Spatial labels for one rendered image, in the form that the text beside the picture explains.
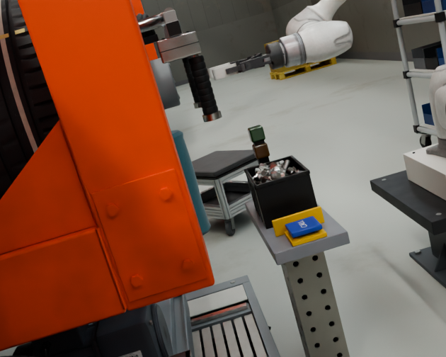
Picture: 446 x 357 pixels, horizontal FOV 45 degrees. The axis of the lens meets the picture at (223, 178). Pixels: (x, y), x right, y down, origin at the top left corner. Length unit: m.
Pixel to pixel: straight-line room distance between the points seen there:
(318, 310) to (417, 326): 0.37
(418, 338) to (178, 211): 0.94
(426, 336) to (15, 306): 1.11
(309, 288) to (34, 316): 0.69
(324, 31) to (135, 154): 0.87
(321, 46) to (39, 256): 1.00
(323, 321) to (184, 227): 0.64
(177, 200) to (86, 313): 0.25
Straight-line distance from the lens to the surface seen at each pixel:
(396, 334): 1.68
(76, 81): 0.89
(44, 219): 0.95
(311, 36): 1.61
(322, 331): 1.47
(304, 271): 1.38
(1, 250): 0.98
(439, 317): 1.74
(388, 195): 1.88
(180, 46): 1.23
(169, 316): 1.60
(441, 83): 1.74
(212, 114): 1.24
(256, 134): 1.53
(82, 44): 0.88
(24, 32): 1.18
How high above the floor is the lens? 0.92
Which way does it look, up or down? 14 degrees down
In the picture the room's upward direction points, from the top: 16 degrees counter-clockwise
